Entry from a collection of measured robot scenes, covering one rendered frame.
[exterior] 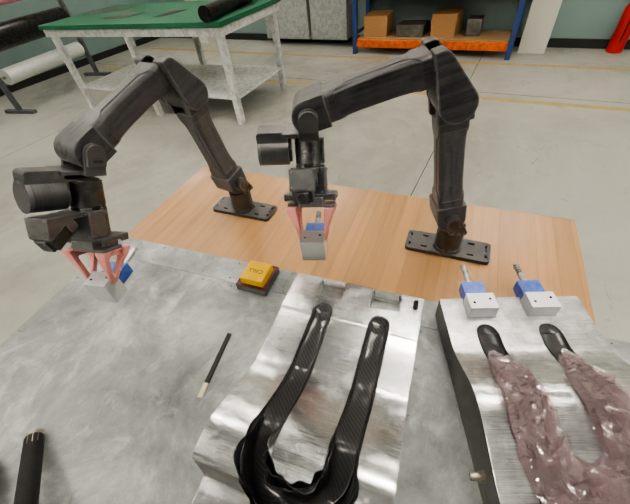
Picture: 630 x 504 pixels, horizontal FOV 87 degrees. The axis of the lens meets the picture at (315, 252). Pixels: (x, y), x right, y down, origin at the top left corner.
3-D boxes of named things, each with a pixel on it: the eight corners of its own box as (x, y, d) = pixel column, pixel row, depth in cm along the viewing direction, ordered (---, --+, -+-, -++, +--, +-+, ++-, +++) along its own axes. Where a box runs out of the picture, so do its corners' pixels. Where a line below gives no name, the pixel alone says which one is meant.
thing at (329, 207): (335, 244, 66) (334, 196, 63) (299, 244, 67) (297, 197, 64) (337, 235, 72) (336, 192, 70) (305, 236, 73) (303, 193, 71)
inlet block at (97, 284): (132, 255, 78) (120, 238, 74) (151, 257, 77) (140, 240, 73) (97, 300, 69) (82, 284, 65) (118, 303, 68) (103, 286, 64)
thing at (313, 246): (310, 220, 80) (307, 202, 76) (330, 220, 80) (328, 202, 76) (302, 260, 71) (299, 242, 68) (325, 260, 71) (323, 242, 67)
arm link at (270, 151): (259, 176, 64) (248, 113, 55) (263, 154, 70) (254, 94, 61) (319, 174, 63) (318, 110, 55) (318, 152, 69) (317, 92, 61)
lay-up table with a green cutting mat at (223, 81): (147, 79, 489) (110, -8, 417) (292, 87, 408) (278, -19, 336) (83, 110, 418) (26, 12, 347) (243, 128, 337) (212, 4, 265)
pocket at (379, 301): (373, 299, 69) (374, 288, 66) (399, 305, 67) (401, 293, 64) (368, 317, 66) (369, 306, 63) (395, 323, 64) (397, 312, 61)
